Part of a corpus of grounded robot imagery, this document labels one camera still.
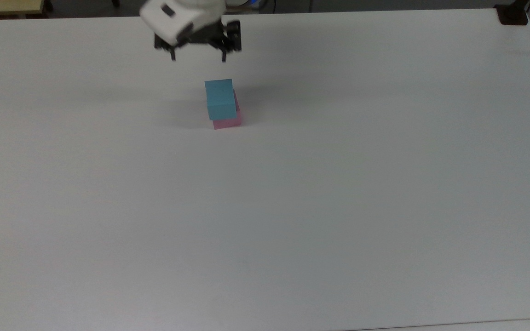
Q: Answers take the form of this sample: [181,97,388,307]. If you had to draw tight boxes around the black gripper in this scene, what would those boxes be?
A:
[154,20,242,63]

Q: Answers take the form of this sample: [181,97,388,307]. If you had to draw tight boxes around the blue cube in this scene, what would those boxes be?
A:
[204,79,238,121]

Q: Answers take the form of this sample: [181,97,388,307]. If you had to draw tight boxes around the pink cube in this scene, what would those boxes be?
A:
[212,89,243,130]

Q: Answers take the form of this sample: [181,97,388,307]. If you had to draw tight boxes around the yellow wooden table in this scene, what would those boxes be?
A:
[0,0,45,19]

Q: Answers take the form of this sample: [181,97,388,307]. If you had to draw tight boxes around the black table clamp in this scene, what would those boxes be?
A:
[494,0,530,26]

